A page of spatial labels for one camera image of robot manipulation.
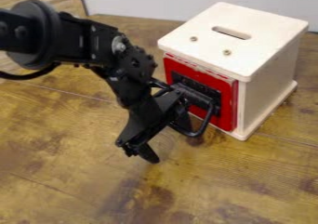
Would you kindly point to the white wooden box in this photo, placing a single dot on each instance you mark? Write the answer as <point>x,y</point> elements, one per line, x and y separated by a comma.
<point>240,51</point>

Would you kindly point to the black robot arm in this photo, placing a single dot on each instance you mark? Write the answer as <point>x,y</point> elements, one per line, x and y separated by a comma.
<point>42,38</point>

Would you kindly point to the black metal drawer handle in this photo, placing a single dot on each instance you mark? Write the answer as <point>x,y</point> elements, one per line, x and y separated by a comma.
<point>191,97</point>

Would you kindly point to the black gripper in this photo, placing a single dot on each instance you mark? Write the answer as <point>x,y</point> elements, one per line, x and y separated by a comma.
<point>149,103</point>

